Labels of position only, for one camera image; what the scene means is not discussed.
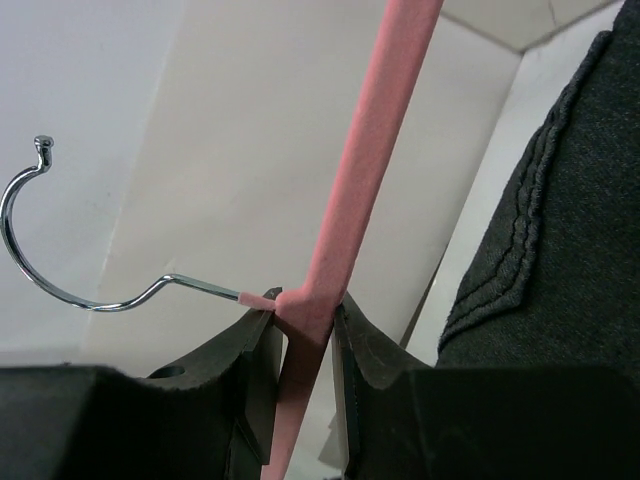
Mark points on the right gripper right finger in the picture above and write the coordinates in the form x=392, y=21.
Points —
x=402, y=419

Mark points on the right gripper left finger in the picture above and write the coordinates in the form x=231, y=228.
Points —
x=207, y=415

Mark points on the pink plastic hanger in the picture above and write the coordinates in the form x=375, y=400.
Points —
x=305, y=315

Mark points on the black trousers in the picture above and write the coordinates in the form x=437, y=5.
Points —
x=555, y=280

